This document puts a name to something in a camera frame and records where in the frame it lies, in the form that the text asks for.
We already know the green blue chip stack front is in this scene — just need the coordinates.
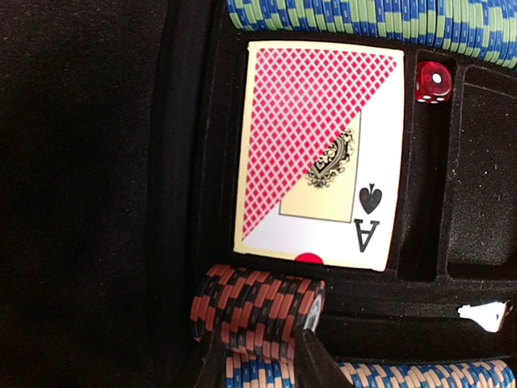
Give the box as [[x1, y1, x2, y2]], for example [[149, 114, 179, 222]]
[[225, 0, 516, 70]]

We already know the black poker case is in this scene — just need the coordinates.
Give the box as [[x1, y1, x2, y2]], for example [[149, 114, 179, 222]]
[[1, 1, 516, 387]]

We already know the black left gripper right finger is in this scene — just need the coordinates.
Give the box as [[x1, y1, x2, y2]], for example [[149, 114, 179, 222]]
[[294, 327, 352, 388]]

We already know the orange black chip stack case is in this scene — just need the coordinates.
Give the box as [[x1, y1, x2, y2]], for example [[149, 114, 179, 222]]
[[190, 264, 326, 361]]

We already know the red die in case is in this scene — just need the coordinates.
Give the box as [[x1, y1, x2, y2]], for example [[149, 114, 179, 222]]
[[414, 61, 453, 103]]

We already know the small metal case key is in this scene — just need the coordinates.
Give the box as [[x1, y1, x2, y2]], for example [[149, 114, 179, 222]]
[[457, 299, 513, 333]]

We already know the red playing card deck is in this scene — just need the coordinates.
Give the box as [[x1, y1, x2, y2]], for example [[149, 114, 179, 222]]
[[233, 40, 405, 272]]

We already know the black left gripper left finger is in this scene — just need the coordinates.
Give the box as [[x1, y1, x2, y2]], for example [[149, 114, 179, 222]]
[[191, 335, 225, 388]]

